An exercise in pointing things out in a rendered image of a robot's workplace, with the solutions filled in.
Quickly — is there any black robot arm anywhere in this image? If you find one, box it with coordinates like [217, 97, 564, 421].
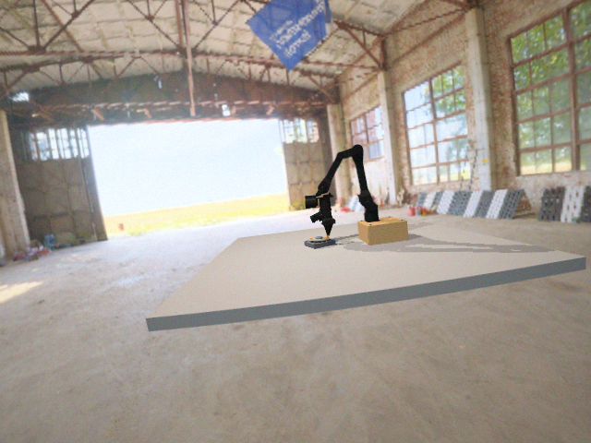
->
[305, 144, 379, 223]

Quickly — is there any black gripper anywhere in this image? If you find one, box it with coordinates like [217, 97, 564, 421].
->
[319, 206, 336, 236]

